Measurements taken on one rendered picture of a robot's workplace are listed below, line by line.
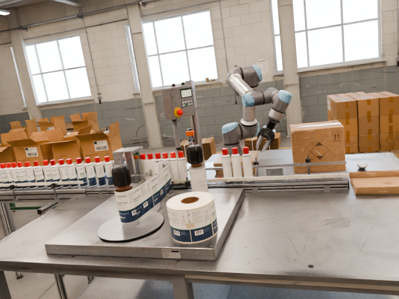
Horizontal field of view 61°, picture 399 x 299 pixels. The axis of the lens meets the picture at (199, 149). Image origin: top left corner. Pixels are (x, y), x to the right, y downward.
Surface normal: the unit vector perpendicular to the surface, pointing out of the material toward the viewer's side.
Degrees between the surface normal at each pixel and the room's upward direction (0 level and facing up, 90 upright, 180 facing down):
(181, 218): 90
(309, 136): 90
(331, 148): 90
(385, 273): 0
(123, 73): 90
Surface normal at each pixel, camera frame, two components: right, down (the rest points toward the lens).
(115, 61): -0.25, 0.24
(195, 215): 0.25, 0.18
